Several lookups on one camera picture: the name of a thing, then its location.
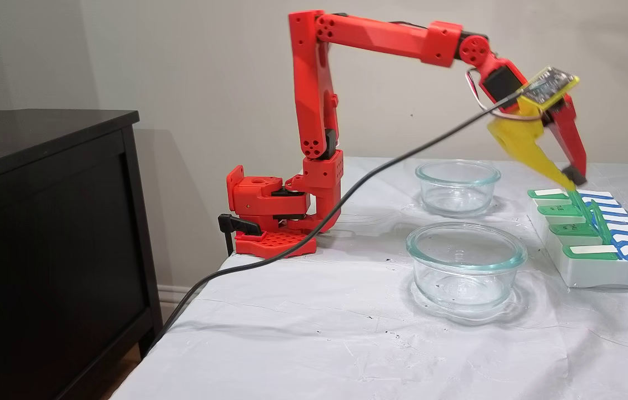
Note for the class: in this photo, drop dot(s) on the glass bowl for green balls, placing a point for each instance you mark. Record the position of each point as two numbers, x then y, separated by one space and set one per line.
506 278

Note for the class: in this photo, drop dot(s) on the glass bowl for red balls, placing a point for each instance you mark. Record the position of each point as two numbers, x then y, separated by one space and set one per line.
458 200

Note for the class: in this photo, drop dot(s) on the black table clamp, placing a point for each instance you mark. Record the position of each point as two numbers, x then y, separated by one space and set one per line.
239 224

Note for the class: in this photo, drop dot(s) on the white tablecloth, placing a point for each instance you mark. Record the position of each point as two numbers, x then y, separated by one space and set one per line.
319 344

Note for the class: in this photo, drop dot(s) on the white baseboard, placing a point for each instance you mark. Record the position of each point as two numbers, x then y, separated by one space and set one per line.
178 297

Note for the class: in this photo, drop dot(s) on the weekly pill organizer box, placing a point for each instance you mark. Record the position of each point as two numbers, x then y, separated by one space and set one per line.
597 278

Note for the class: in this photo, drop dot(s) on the black wooden cabinet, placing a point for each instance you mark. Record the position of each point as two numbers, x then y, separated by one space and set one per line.
41 250

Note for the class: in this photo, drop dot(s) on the black camera board yellow mount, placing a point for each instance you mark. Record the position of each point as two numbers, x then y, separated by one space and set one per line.
550 83

